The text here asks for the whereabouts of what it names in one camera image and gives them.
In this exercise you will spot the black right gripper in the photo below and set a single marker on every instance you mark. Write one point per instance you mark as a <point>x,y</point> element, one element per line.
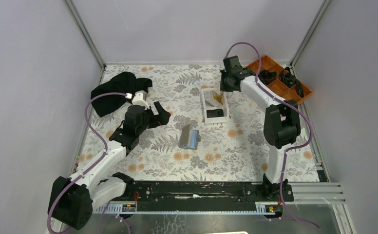
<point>222,87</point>

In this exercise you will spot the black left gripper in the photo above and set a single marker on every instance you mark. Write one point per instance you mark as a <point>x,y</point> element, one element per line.
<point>163,117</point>

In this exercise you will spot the gold credit card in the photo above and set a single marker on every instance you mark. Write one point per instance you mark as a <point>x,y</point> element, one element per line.
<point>218,97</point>

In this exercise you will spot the grey blue card holder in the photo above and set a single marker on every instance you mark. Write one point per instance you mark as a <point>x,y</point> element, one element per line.
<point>189,138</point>

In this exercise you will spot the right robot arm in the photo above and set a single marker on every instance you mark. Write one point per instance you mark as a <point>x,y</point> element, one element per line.
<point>282,121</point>

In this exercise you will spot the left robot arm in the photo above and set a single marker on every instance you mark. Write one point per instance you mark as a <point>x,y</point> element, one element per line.
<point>73,199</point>

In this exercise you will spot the stack of cards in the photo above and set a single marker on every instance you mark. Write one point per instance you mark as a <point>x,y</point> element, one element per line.
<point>209,98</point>

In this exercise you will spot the white plastic card box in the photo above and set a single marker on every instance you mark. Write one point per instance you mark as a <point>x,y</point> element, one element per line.
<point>207,106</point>

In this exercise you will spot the dark blue rolled tie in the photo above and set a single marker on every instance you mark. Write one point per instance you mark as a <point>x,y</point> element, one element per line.
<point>267,77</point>

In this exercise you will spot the black cloth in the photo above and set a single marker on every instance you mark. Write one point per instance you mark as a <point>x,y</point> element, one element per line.
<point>123,83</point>

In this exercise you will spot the orange wooden divider tray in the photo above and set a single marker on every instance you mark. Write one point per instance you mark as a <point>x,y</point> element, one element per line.
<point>267,63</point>

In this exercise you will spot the black orange rolled tie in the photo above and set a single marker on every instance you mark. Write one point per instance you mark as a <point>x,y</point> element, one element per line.
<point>289,79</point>

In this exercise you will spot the floral table mat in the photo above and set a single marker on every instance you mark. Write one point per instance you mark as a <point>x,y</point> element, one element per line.
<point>232,151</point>

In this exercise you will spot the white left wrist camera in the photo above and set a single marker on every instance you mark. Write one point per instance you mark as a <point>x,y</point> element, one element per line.
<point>139,99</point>

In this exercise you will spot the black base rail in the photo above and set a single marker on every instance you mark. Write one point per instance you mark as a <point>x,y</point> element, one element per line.
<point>202,197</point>

